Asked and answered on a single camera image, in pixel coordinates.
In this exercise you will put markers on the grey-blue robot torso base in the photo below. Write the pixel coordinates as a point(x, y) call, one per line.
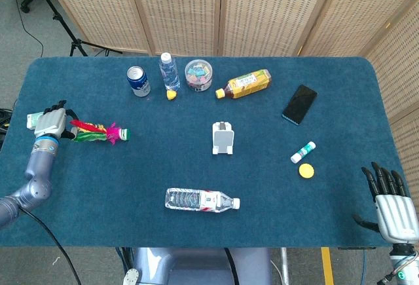
point(196, 265)

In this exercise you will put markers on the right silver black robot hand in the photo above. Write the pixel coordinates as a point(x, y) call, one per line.
point(397, 219)

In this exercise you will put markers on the white green glue stick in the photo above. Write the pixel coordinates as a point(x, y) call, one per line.
point(302, 152)

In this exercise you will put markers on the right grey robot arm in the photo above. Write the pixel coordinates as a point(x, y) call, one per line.
point(402, 265)

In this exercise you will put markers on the black smartphone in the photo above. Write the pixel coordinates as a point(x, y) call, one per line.
point(300, 105)

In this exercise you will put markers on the yellow label tea bottle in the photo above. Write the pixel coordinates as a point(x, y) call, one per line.
point(247, 84)

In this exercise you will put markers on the black tripod stand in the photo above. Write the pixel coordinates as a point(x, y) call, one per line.
point(76, 44)

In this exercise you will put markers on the small green white box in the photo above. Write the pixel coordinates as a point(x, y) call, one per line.
point(31, 122)

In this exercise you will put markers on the small white floor scrap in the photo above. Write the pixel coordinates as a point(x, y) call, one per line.
point(56, 260)

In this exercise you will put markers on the metal table leg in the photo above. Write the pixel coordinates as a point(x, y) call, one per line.
point(285, 265)

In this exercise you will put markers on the woven wooden folding screen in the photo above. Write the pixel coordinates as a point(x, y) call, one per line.
point(183, 10)

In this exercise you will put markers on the colourful feather shuttlecock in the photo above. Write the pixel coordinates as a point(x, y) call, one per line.
point(120, 133)

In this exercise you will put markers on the blue table mat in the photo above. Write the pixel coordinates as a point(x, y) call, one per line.
point(131, 173)

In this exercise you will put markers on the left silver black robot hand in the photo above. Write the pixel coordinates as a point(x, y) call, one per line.
point(50, 122)

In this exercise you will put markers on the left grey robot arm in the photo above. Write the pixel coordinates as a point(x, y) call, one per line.
point(39, 163)

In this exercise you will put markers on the small yellow lemon-shaped object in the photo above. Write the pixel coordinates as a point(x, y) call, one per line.
point(171, 95)

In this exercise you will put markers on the blue soda can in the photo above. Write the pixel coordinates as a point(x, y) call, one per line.
point(139, 83)

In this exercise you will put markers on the large clear water bottle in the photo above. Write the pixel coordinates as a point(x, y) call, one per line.
point(199, 200)

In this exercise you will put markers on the white phone stand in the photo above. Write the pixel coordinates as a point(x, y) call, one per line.
point(223, 139)

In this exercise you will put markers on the clear jar of colourful clips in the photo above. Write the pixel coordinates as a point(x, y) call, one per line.
point(198, 75)

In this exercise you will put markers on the yellow round cap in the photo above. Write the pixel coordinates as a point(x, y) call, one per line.
point(306, 171)

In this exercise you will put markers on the white metal bracket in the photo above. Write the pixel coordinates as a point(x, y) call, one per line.
point(131, 276)

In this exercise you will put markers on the small clear water bottle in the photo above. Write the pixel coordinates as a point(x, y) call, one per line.
point(169, 73)

